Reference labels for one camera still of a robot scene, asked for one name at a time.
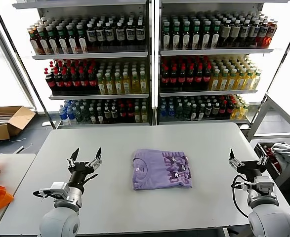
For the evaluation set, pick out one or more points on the purple t-shirt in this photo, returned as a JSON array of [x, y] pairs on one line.
[[152, 177]]

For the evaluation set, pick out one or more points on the cola bottle red cap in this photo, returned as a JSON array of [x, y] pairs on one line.
[[165, 79], [123, 113], [223, 108], [207, 79], [181, 79], [130, 113], [51, 82], [60, 82], [190, 79], [68, 82], [198, 79], [85, 82], [93, 82], [76, 82], [230, 107], [173, 79]]

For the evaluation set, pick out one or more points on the green drink bottle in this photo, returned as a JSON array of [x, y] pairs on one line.
[[187, 112], [180, 112], [86, 115], [79, 116]]

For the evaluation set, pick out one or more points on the dark drink bottle blue label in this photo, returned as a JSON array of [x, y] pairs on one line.
[[140, 35], [101, 36], [245, 32], [110, 36], [131, 35], [92, 37], [255, 32], [120, 35]]

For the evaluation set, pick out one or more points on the thin white strip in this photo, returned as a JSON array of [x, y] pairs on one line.
[[18, 140]]

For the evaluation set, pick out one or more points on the short grey stick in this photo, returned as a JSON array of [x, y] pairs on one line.
[[20, 149]]

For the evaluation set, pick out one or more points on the grey metal cart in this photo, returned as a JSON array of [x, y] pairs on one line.
[[257, 117]]

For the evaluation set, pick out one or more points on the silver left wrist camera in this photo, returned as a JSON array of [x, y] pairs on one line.
[[60, 188]]

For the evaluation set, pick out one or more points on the dark drink bottle grey label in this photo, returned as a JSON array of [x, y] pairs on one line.
[[208, 111], [114, 113], [216, 110], [107, 114]]

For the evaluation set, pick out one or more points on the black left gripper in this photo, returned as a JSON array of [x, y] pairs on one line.
[[80, 171]]

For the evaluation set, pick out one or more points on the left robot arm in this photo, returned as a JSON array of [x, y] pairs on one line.
[[60, 219]]

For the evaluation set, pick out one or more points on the red crumpled cloth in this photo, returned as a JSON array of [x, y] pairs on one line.
[[277, 166]]

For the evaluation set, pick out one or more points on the red tea bottle white cap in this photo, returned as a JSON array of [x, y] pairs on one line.
[[263, 33], [34, 42], [272, 33]]

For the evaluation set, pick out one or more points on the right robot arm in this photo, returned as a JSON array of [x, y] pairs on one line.
[[268, 217]]

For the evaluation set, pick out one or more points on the black plastic crate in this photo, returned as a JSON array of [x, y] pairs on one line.
[[273, 170]]

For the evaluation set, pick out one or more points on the dark tea bottle white label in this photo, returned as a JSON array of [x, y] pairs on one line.
[[100, 116], [201, 113], [194, 113], [93, 116]]

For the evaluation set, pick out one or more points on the dark drink bottle beige label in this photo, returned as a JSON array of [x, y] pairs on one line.
[[226, 33], [236, 33]]

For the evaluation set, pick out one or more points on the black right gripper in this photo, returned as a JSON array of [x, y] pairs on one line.
[[251, 169]]

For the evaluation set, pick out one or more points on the blue water bottle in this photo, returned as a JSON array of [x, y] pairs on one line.
[[72, 116], [64, 116], [171, 112], [163, 112]]

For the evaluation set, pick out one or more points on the open cardboard box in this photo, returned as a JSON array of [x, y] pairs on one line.
[[18, 118]]

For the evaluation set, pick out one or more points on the dark metal pole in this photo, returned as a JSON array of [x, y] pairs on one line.
[[23, 61], [277, 74]]

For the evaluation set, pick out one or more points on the brown tea bottle green cap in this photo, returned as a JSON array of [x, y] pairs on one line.
[[167, 37], [53, 41], [83, 40], [44, 42], [73, 41], [206, 36], [216, 36], [63, 41], [177, 37], [186, 37], [196, 37]]

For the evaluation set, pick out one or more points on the grey metal shelf unit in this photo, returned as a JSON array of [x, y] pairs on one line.
[[90, 55], [216, 52]]

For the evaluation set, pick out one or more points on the light grey frame bar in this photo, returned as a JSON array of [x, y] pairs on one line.
[[12, 63]]

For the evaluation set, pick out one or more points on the grey white crumpled cloth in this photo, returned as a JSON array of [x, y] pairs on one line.
[[284, 150]]

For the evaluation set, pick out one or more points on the small white flat object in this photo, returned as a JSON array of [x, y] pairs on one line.
[[46, 123]]

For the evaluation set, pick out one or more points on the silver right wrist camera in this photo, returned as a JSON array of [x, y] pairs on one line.
[[264, 185]]

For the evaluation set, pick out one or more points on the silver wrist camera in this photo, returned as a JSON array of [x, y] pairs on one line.
[[60, 188], [264, 185]]

